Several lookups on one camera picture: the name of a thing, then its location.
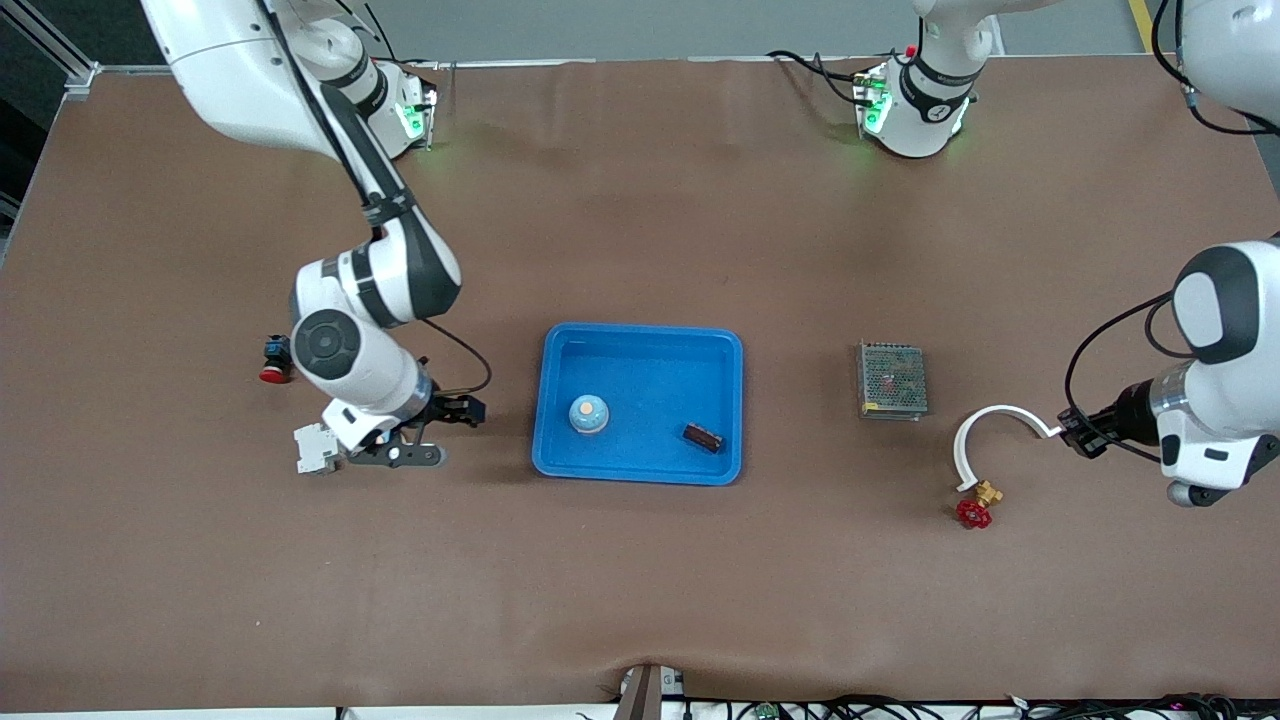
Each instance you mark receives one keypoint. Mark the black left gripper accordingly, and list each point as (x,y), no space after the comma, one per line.
(1128,412)

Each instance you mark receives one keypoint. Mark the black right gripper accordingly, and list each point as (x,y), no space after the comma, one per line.
(449,408)

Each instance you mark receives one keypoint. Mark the light blue call bell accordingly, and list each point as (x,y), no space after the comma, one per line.
(589,418)

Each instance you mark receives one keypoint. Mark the dark brown cylindrical capacitor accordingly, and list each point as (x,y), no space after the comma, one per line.
(703,438)

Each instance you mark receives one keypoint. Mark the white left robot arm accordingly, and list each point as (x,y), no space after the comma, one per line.
(915,110)

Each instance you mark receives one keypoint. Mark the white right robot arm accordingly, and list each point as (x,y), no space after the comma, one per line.
(240,70)

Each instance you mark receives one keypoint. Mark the white half-round pipe clamp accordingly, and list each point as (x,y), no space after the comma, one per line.
(958,455)

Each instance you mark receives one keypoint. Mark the white circuit breaker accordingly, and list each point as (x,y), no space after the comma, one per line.
(310,455)

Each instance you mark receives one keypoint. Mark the red mushroom push button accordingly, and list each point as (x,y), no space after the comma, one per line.
(272,372)

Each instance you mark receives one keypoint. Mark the perforated metal power supply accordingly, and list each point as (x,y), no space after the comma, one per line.
(890,380)

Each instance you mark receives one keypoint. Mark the blue plastic tray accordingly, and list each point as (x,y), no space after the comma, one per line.
(650,380)

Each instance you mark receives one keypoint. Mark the brown table mat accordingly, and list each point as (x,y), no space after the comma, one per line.
(640,580)

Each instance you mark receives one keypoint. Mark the yellow floor tape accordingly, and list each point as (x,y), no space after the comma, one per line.
(1145,25)

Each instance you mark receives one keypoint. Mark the brown table edge bracket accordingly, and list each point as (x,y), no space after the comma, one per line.
(645,695)

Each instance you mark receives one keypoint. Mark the aluminium frame post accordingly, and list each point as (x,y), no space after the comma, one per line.
(80,78)

